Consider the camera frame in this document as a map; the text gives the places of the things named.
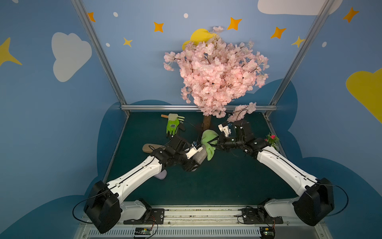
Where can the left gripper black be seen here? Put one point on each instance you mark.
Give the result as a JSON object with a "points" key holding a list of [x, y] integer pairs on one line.
{"points": [[189, 161]]}

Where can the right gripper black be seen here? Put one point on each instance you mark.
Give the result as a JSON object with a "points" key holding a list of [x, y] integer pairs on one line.
{"points": [[222, 142]]}

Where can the purple eyeglass case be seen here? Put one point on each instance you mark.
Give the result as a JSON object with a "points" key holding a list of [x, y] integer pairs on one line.
{"points": [[162, 175]]}

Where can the tan eyeglass case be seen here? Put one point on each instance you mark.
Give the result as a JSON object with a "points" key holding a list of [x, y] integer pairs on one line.
{"points": [[149, 147]]}

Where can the grey eyeglass case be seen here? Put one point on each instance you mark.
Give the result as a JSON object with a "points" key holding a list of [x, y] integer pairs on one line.
{"points": [[200, 156]]}

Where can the green grey microfiber cloth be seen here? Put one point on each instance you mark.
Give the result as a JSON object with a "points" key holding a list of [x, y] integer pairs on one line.
{"points": [[209, 139]]}

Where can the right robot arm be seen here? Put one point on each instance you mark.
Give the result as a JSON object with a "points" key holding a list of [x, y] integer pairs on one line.
{"points": [[315, 198]]}

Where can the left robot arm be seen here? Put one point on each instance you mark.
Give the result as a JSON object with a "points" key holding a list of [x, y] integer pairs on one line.
{"points": [[104, 203]]}

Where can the small pink flower pot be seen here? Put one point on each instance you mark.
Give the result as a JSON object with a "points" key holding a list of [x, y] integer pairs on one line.
{"points": [[273, 140]]}

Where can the green black work glove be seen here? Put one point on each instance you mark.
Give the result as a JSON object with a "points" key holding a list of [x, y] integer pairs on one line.
{"points": [[172, 127]]}

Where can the pink cherry blossom tree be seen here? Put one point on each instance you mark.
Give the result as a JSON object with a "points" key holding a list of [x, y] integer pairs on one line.
{"points": [[215, 73]]}

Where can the left controller board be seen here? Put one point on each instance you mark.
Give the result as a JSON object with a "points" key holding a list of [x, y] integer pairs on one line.
{"points": [[142, 232]]}

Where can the controller board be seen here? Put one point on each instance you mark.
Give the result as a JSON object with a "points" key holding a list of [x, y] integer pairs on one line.
{"points": [[142, 232], [267, 233]]}

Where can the right controller board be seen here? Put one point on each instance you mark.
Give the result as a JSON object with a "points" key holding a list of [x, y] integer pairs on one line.
{"points": [[267, 233]]}

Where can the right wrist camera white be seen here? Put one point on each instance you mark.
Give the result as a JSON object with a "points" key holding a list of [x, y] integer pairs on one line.
{"points": [[225, 129]]}

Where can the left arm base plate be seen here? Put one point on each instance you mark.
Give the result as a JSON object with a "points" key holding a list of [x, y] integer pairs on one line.
{"points": [[153, 214]]}

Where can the back aluminium frame bar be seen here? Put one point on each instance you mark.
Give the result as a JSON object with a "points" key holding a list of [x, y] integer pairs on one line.
{"points": [[169, 108]]}

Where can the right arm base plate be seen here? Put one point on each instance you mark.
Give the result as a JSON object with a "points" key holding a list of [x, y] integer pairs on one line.
{"points": [[259, 216]]}

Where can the right aluminium frame post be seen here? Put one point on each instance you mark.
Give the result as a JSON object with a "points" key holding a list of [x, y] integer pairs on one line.
{"points": [[317, 25]]}

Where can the aluminium frame post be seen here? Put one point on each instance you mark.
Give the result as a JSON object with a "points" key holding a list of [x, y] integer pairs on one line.
{"points": [[317, 25], [88, 26]]}

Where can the left aluminium frame post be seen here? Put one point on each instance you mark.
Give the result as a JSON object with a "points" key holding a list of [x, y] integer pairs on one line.
{"points": [[88, 26]]}

